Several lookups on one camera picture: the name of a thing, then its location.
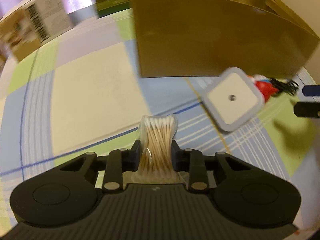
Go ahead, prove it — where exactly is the black cable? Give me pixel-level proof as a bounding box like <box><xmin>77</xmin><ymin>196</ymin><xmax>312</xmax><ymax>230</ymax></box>
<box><xmin>269</xmin><ymin>77</ymin><xmax>300</xmax><ymax>96</ymax></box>

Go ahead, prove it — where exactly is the bag of cotton swabs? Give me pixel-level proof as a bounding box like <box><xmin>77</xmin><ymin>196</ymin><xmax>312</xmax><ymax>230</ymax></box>
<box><xmin>130</xmin><ymin>114</ymin><xmax>182</xmax><ymax>184</ymax></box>

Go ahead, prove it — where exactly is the red round toy figure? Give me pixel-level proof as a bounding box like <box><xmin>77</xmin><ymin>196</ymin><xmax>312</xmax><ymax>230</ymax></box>
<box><xmin>248</xmin><ymin>74</ymin><xmax>279</xmax><ymax>103</ymax></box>

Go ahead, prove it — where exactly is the white square night light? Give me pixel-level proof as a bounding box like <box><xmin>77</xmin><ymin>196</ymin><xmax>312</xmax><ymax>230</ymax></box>
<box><xmin>201</xmin><ymin>67</ymin><xmax>265</xmax><ymax>132</ymax></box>

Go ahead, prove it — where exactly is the checkered tablecloth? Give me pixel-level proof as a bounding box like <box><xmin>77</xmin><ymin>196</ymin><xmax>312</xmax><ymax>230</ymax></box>
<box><xmin>1</xmin><ymin>10</ymin><xmax>319</xmax><ymax>233</ymax></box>

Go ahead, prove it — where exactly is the brown cardboard box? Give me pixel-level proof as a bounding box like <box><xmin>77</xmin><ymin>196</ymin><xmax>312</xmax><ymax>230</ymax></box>
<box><xmin>131</xmin><ymin>0</ymin><xmax>319</xmax><ymax>78</ymax></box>

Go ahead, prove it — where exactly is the white and brown product box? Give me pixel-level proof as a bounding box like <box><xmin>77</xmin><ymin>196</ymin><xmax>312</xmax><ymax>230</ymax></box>
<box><xmin>1</xmin><ymin>2</ymin><xmax>73</xmax><ymax>62</ymax></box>

